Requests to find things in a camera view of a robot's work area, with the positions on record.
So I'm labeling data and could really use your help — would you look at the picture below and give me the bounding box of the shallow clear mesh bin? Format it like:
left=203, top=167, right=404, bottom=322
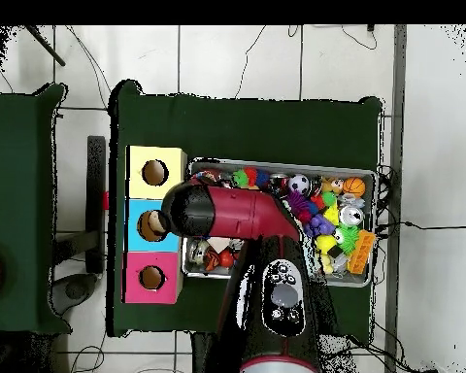
left=181, top=156, right=378, bottom=288

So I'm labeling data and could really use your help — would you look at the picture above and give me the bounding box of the black and white soccer ball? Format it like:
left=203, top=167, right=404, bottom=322
left=286, top=173, right=311, bottom=196

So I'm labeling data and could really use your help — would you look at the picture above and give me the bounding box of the purple plastic block toy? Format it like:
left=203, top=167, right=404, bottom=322
left=302, top=213, right=336, bottom=238

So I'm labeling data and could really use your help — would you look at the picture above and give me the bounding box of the green spiky toy with eyes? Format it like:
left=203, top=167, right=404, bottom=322
left=335, top=223, right=360, bottom=254

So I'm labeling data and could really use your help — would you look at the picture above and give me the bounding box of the orange toy basketball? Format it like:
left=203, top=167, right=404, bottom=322
left=342, top=177, right=367, bottom=198

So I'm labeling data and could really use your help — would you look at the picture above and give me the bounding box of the orange plastic toy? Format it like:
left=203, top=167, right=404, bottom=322
left=347, top=229, right=376, bottom=276

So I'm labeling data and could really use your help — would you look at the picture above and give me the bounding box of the black panel stand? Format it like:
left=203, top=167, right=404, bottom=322
left=85, top=134, right=108, bottom=275

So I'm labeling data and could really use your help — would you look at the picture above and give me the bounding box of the dark green side table cloth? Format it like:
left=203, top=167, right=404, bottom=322
left=0, top=83, right=72, bottom=336

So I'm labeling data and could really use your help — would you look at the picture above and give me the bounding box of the black tripod leg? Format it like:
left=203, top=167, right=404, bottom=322
left=22, top=24, right=67, bottom=67

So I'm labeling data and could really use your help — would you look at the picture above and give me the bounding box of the black cable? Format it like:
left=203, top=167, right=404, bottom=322
left=376, top=220, right=466, bottom=231

